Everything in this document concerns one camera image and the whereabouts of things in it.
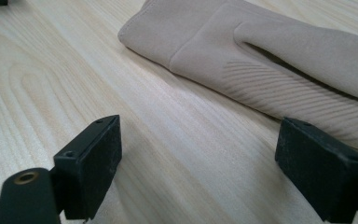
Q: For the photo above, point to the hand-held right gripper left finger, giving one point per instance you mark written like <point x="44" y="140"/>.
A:
<point x="88" y="168"/>

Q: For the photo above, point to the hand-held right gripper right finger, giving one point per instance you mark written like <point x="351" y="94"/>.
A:
<point x="320" y="169"/>

